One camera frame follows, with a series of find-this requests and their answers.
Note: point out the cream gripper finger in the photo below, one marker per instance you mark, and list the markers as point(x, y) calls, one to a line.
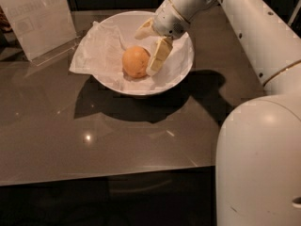
point(159, 52)
point(146, 30)

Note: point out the white bowl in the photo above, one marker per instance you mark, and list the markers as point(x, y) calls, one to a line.
point(111, 37)

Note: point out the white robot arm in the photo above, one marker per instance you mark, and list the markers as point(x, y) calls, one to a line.
point(258, 155)

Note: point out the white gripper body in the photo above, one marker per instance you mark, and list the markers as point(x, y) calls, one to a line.
point(169, 23)

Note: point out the clear acrylic sign holder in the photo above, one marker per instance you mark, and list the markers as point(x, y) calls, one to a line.
point(40, 26)

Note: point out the orange fruit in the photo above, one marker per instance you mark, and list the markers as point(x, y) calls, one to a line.
point(135, 61)

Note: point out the white paper napkin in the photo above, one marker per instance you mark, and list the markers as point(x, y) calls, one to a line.
point(80, 62)

